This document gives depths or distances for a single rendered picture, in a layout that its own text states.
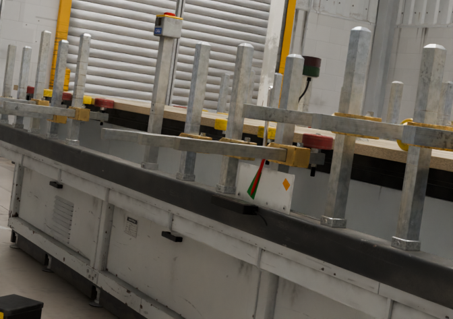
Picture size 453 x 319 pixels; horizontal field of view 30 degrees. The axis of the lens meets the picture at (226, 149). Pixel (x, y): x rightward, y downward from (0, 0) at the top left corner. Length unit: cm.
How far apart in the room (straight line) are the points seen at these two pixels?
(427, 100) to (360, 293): 47
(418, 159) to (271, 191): 53
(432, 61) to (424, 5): 1064
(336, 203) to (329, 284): 20
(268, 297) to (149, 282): 86
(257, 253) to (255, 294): 38
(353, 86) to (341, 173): 21
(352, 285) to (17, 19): 849
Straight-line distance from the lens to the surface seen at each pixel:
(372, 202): 224
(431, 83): 182
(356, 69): 201
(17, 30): 1019
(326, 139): 221
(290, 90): 220
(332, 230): 198
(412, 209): 183
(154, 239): 334
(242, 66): 241
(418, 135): 141
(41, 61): 401
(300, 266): 215
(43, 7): 1029
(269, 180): 222
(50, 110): 346
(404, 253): 180
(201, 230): 257
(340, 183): 201
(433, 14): 1228
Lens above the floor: 95
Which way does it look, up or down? 3 degrees down
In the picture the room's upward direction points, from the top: 8 degrees clockwise
